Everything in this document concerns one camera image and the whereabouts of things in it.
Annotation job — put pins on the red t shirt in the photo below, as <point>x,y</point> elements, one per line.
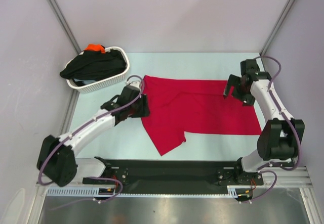
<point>195,106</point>

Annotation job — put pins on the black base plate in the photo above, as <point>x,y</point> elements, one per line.
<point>120,174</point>
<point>231,176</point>

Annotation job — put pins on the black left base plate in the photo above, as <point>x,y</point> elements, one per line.
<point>120,174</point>

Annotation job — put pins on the white plastic laundry basket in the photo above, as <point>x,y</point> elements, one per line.
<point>105,82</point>

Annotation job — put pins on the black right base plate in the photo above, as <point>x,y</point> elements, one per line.
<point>231,176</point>

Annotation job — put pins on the orange t shirt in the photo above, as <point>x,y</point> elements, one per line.
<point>95,48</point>

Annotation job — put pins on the aluminium front rail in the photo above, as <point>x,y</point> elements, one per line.
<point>298,178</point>

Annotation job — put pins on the light blue t shirt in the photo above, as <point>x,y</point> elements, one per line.
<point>80,83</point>

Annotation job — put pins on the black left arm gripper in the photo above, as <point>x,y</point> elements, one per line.
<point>144,110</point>

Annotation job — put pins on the black t shirt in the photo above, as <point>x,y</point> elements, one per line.
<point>94,66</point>

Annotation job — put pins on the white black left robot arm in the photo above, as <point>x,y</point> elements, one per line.
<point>56,161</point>

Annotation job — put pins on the left aluminium corner post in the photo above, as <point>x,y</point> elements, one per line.
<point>54,5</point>

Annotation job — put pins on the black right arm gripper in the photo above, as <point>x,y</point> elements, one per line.
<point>233,88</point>

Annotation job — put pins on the white slotted cable duct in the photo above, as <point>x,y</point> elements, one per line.
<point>81,191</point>

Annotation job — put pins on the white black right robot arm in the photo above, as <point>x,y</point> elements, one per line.
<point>279,144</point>

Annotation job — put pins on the aluminium corner post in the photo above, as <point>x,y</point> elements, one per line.
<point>54,5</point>
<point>280,21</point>

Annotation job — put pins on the right aluminium corner post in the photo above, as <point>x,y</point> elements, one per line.
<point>280,21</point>

